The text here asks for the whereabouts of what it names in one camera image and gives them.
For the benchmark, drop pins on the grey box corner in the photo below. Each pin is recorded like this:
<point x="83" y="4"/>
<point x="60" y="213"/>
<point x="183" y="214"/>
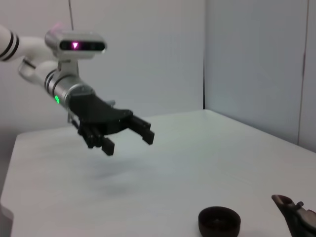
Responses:
<point x="6" y="222"/>

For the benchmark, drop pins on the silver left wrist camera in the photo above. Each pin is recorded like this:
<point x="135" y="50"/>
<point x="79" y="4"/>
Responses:
<point x="79" y="45"/>

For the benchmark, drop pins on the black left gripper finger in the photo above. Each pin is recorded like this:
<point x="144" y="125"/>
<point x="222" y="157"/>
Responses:
<point x="144" y="132"/>
<point x="107" y="146"/>

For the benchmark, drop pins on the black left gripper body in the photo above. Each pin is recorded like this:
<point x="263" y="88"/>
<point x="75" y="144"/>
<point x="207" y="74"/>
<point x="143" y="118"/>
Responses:
<point x="98" y="116"/>

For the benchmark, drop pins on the black round teapot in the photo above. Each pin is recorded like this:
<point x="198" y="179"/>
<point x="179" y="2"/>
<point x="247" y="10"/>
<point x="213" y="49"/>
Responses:
<point x="300" y="222"/>

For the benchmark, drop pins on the dark brown teacup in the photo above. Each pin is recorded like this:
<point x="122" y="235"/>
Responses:
<point x="219" y="223"/>

